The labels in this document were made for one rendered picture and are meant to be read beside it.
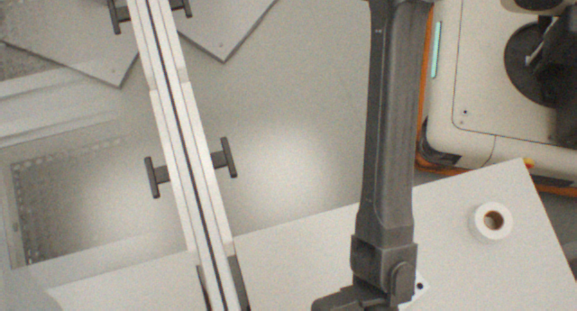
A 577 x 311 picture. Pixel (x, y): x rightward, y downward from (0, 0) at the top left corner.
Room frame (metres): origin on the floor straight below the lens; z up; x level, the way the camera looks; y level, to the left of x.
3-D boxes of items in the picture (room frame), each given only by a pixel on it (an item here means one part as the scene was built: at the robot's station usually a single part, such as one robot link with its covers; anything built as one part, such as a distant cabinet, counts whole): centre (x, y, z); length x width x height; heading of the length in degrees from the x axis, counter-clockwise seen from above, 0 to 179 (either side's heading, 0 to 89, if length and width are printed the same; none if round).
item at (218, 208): (0.35, 0.13, 0.87); 0.29 x 0.02 x 0.11; 22
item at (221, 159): (0.36, 0.11, 0.91); 0.07 x 0.04 x 0.01; 22
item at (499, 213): (0.33, -0.38, 0.78); 0.07 x 0.07 x 0.04
